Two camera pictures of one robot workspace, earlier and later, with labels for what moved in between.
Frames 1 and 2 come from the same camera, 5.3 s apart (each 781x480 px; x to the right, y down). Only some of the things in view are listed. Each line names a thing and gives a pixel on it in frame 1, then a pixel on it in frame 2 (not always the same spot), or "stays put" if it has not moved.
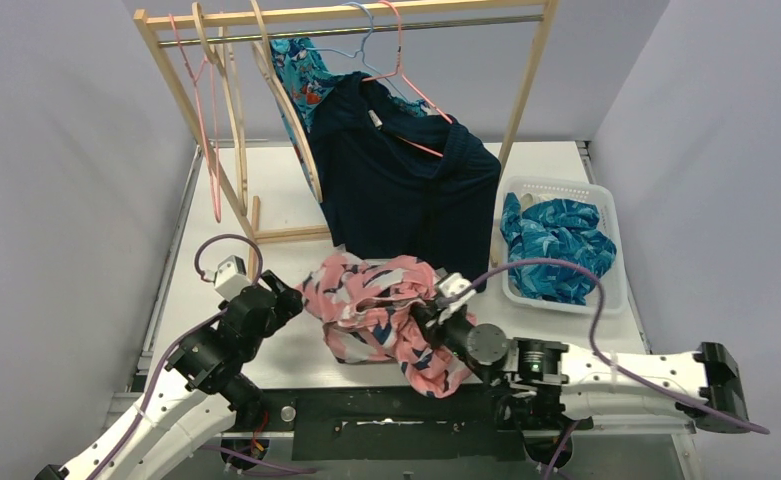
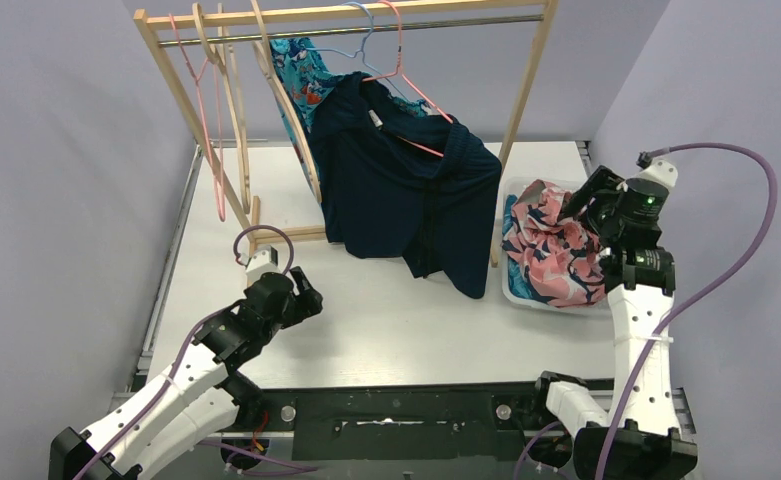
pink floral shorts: (370, 303) → (556, 260)
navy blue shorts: (399, 184) stays put
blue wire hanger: (361, 52) stays put
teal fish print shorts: (303, 74) stays put
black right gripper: (424, 309) → (604, 185)
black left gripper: (275, 298) → (299, 299)
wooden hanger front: (227, 92) stays put
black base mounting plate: (333, 424) stays put
